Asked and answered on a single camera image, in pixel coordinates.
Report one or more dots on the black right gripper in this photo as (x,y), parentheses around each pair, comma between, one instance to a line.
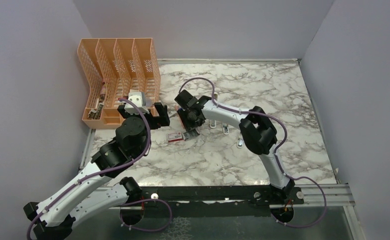
(187,125)

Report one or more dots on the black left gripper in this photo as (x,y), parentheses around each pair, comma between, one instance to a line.
(162,120)

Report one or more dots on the grey staple tray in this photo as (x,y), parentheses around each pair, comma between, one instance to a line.
(189,135)

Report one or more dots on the red staple box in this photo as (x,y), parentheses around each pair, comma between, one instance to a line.
(175,137)

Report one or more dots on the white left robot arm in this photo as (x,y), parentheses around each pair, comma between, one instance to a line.
(55,217)

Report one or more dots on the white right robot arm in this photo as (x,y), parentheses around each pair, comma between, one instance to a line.
(258,133)

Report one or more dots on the small white stapler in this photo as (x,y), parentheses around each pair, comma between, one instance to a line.
(240,143)

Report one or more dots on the orange plastic file organizer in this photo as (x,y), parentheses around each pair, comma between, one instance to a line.
(114,67)

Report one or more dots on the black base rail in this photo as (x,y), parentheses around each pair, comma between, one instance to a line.
(193,201)

